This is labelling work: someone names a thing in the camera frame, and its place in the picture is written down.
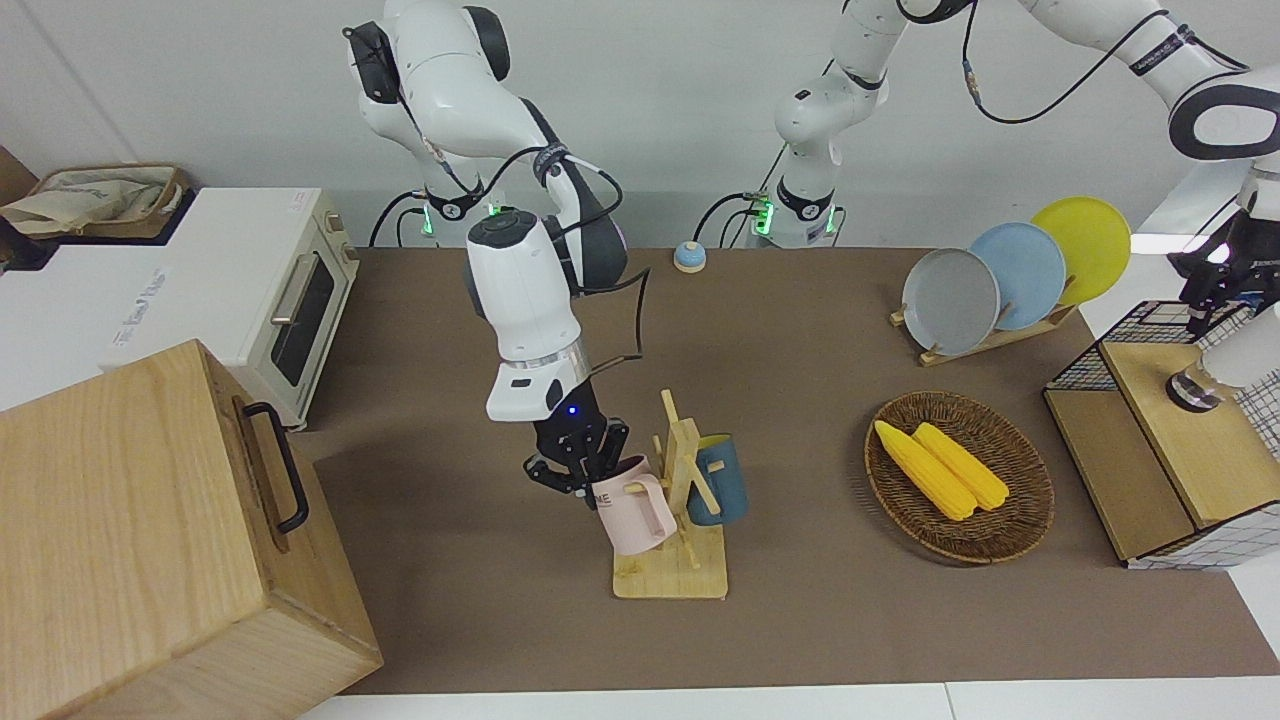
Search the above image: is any yellow plate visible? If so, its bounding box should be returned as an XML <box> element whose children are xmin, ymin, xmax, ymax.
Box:
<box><xmin>1030</xmin><ymin>196</ymin><xmax>1133</xmax><ymax>306</ymax></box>

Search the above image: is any brown tray with cloth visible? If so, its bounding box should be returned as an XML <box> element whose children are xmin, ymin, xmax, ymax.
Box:
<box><xmin>0</xmin><ymin>163</ymin><xmax>191</xmax><ymax>241</ymax></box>

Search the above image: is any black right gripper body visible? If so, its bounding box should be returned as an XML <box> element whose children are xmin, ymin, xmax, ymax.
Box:
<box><xmin>535</xmin><ymin>385</ymin><xmax>631</xmax><ymax>471</ymax></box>

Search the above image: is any black cabinet handle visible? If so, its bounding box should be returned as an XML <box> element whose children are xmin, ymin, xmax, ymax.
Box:
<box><xmin>243</xmin><ymin>401</ymin><xmax>311</xmax><ymax>535</ymax></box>

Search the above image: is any black left base cable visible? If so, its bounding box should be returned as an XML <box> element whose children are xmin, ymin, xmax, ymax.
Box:
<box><xmin>693</xmin><ymin>192</ymin><xmax>771</xmax><ymax>248</ymax></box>

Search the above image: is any grey plate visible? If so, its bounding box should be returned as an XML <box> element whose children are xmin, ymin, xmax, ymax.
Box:
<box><xmin>901</xmin><ymin>247</ymin><xmax>1001</xmax><ymax>357</ymax></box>

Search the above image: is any wire shelf with wooden boards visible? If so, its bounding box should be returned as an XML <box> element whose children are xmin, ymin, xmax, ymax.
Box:
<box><xmin>1042</xmin><ymin>300</ymin><xmax>1280</xmax><ymax>571</ymax></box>

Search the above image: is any white oven door handle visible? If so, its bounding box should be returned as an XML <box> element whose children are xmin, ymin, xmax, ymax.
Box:
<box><xmin>270</xmin><ymin>250</ymin><xmax>321</xmax><ymax>326</ymax></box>

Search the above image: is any wooden plate rack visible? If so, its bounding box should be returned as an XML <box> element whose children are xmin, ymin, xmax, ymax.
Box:
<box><xmin>889</xmin><ymin>300</ymin><xmax>1079</xmax><ymax>367</ymax></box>

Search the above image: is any black base cable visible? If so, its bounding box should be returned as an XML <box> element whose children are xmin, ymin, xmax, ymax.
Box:
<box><xmin>693</xmin><ymin>192</ymin><xmax>771</xmax><ymax>248</ymax></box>
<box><xmin>368</xmin><ymin>190</ymin><xmax>433</xmax><ymax>248</ymax></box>

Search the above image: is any light blue plate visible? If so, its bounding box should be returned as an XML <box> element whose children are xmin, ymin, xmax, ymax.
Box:
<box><xmin>968</xmin><ymin>222</ymin><xmax>1068</xmax><ymax>331</ymax></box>

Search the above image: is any yellow corn cob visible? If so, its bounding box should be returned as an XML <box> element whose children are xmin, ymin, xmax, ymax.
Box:
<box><xmin>912</xmin><ymin>422</ymin><xmax>1011</xmax><ymax>512</ymax></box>
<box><xmin>874</xmin><ymin>420</ymin><xmax>978</xmax><ymax>522</ymax></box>

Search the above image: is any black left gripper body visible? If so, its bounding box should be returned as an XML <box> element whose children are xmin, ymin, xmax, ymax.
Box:
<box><xmin>1185</xmin><ymin>215</ymin><xmax>1280</xmax><ymax>301</ymax></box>

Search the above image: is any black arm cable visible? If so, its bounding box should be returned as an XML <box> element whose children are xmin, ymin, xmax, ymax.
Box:
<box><xmin>500</xmin><ymin>145</ymin><xmax>651</xmax><ymax>386</ymax></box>
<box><xmin>960</xmin><ymin>0</ymin><xmax>1251</xmax><ymax>126</ymax></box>

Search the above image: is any wooden mug tree stand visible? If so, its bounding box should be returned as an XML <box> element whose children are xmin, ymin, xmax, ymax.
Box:
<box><xmin>612</xmin><ymin>389</ymin><xmax>729</xmax><ymax>601</ymax></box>

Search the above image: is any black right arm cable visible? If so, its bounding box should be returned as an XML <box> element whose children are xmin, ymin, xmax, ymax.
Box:
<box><xmin>500</xmin><ymin>145</ymin><xmax>651</xmax><ymax>386</ymax></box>

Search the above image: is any black right base cable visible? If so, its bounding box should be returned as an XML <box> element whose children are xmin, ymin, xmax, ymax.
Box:
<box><xmin>368</xmin><ymin>190</ymin><xmax>433</xmax><ymax>248</ymax></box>

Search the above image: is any brown table mat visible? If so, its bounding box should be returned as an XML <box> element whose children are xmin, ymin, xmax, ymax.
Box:
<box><xmin>300</xmin><ymin>247</ymin><xmax>1280</xmax><ymax>696</ymax></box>

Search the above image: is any blue mug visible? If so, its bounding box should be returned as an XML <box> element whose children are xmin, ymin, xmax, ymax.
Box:
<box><xmin>685</xmin><ymin>433</ymin><xmax>750</xmax><ymax>528</ymax></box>

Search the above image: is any white toaster oven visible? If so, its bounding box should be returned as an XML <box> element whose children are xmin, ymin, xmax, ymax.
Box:
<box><xmin>0</xmin><ymin>187</ymin><xmax>361</xmax><ymax>433</ymax></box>

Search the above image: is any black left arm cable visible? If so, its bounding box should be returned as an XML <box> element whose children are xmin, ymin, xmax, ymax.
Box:
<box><xmin>960</xmin><ymin>0</ymin><xmax>1251</xmax><ymax>126</ymax></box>

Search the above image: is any brown wicker basket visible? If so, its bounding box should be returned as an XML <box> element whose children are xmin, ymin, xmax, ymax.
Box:
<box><xmin>864</xmin><ymin>391</ymin><xmax>1056</xmax><ymax>566</ymax></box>

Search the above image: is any wooden cabinet box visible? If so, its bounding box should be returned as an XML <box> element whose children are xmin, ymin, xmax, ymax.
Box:
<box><xmin>0</xmin><ymin>338</ymin><xmax>384</xmax><ymax>720</ymax></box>

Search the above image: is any pink mug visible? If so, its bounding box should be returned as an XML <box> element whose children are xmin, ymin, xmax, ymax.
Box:
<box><xmin>590</xmin><ymin>455</ymin><xmax>679</xmax><ymax>557</ymax></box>

